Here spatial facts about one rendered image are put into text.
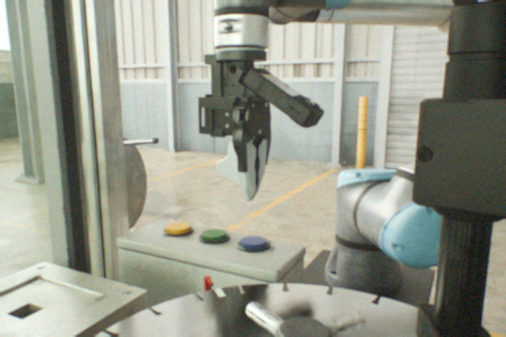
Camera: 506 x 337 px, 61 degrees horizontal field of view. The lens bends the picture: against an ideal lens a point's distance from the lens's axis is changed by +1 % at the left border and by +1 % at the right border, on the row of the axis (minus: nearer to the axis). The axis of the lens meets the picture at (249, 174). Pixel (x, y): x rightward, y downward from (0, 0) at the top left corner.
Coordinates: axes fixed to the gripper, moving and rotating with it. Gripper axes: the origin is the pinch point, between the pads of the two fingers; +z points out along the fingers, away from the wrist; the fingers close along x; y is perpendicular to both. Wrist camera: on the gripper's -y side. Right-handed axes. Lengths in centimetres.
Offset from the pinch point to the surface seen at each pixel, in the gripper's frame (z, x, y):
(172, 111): 27, -535, 448
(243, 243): 7.3, 1.9, 0.7
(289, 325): -2.3, 33.5, -20.2
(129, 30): -115, -555, 558
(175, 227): 7.3, 1.2, 14.0
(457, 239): -8.2, 31.8, -27.9
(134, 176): 16, -58, 80
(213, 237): 7.4, 1.9, 6.0
